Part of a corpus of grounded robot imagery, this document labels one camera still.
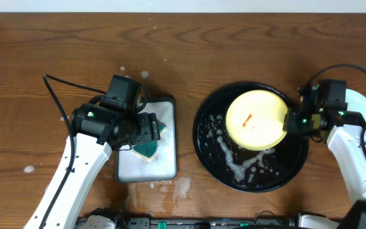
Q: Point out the rectangular black soap tray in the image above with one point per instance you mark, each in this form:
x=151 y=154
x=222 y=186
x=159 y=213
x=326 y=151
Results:
x=131 y=168

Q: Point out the yellow plate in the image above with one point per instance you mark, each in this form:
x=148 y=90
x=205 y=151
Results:
x=255 y=120

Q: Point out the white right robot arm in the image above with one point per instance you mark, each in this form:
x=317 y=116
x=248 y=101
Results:
x=342 y=127

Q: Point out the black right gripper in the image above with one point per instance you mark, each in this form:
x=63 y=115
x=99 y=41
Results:
x=290 y=123

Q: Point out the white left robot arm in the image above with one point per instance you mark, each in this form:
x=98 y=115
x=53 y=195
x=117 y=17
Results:
x=82 y=160

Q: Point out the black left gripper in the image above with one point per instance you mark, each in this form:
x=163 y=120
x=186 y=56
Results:
x=151 y=126

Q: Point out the round black tray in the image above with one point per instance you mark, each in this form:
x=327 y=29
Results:
x=237 y=167

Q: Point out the green and yellow sponge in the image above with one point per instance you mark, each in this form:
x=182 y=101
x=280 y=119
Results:
x=146 y=150

